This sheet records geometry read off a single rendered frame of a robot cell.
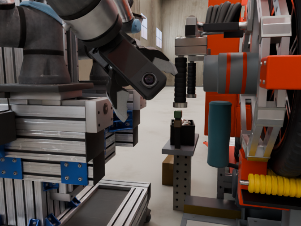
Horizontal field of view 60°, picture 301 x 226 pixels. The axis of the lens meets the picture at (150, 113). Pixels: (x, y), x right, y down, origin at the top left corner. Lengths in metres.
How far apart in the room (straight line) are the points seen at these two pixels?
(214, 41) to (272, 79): 0.85
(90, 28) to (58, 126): 0.46
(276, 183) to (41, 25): 0.82
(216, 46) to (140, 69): 1.03
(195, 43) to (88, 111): 0.35
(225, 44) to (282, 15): 0.71
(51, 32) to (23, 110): 0.24
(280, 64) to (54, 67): 0.59
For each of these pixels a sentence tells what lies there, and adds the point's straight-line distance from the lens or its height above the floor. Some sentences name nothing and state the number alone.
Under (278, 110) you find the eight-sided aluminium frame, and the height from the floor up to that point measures 0.76.
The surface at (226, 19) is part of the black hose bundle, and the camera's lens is 0.75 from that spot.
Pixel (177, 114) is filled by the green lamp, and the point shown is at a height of 0.64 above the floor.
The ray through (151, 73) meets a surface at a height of 0.85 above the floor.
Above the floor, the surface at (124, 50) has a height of 0.88.
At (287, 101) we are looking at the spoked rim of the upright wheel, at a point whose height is 0.77.
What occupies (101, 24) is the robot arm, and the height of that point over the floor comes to 0.91.
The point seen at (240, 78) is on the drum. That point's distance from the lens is 0.88.
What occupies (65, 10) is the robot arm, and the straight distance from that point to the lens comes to 0.37.
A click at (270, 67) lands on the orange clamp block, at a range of 0.60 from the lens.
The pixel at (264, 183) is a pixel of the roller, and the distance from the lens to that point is 0.88.
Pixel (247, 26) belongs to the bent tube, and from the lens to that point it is 0.92.
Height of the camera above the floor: 0.85
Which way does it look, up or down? 8 degrees down
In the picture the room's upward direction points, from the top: straight up
